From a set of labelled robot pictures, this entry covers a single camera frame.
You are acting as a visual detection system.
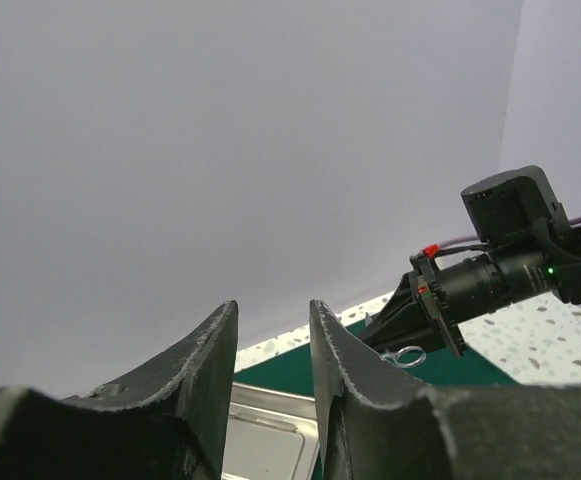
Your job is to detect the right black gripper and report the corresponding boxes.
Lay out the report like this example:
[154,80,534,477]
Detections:
[358,165,570,357]

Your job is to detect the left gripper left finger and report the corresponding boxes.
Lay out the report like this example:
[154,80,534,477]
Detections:
[0,301,239,479]

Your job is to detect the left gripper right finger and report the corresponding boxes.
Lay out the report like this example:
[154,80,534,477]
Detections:
[309,300,581,479]

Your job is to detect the long steel curved forceps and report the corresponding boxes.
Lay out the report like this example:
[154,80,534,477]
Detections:
[380,345,427,369]

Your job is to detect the stainless steel instrument tray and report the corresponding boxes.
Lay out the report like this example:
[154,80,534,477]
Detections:
[221,383,319,480]

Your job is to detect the dark green surgical cloth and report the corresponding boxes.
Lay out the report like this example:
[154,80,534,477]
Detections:
[233,324,515,396]

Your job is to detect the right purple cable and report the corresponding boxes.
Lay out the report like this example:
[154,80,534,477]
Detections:
[434,209,581,249]

